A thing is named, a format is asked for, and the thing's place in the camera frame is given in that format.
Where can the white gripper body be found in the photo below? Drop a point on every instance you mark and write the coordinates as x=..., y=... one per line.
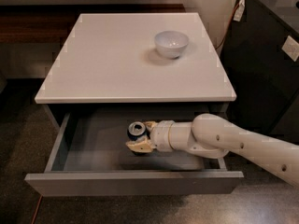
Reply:
x=161, y=135

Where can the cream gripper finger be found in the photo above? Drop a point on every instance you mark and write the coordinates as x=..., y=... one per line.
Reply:
x=143, y=146
x=150, y=125

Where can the blue pepsi can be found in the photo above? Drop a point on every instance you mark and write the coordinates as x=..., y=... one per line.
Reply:
x=137, y=131

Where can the grey top drawer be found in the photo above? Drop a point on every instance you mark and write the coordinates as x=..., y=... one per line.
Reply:
x=90, y=158

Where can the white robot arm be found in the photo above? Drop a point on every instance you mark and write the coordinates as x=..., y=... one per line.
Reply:
x=213, y=137

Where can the white top drawer cabinet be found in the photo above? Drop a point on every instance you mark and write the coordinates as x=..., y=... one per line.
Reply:
x=111, y=58

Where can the white bowl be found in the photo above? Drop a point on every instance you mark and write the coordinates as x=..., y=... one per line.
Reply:
x=171, y=44

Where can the black cabinet on right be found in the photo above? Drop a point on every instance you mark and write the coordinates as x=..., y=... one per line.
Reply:
x=264, y=76

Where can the white label on cabinet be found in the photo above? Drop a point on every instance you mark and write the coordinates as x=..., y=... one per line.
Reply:
x=291, y=48

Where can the dark wooden bench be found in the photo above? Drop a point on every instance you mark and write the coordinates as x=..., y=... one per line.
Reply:
x=53, y=23

